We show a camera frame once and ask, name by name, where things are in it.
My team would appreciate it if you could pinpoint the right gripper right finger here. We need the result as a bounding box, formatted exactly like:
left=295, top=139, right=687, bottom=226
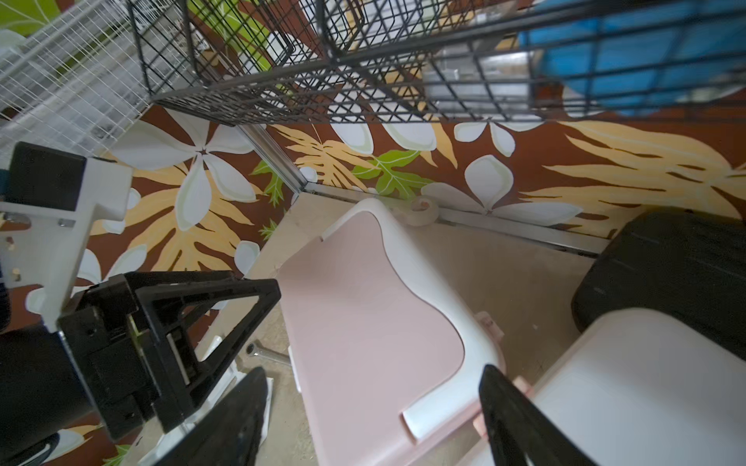
left=479, top=365, right=594, bottom=466

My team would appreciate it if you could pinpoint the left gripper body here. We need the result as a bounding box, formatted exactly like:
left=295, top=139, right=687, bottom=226
left=58, top=307, right=192, bottom=440

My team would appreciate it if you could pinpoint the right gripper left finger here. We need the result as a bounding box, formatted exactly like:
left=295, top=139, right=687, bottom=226
left=157, top=367, right=268, bottom=466

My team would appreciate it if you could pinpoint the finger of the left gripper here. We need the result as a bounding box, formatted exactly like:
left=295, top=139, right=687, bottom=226
left=80, top=270, right=282, bottom=435

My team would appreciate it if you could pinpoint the white first aid kit box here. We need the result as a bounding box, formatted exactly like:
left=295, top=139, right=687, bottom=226
left=457, top=307, right=746, bottom=466

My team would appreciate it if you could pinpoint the pink first aid kit box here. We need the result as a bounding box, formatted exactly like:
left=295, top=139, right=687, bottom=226
left=278, top=199, right=504, bottom=465

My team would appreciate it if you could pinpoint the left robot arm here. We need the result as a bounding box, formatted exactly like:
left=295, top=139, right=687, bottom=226
left=1, top=271, right=281, bottom=465

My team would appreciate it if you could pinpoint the small steel wrench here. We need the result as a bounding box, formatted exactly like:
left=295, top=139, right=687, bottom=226
left=246, top=340, right=291, bottom=367

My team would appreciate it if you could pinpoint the clear tape roll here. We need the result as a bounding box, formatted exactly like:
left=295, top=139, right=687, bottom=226
left=403, top=196, right=439, bottom=227

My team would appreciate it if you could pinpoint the black plastic case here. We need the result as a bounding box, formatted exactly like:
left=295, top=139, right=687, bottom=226
left=571, top=208, right=745, bottom=357

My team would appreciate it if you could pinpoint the blue object in basket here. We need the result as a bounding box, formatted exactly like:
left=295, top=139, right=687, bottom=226
left=519, top=1, right=745, bottom=117

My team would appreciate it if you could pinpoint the white wire basket left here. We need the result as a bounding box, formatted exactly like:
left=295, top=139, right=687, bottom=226
left=1, top=1, right=181, bottom=167

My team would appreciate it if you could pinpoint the black wire basket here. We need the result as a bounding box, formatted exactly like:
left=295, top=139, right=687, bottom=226
left=136, top=1, right=745, bottom=125

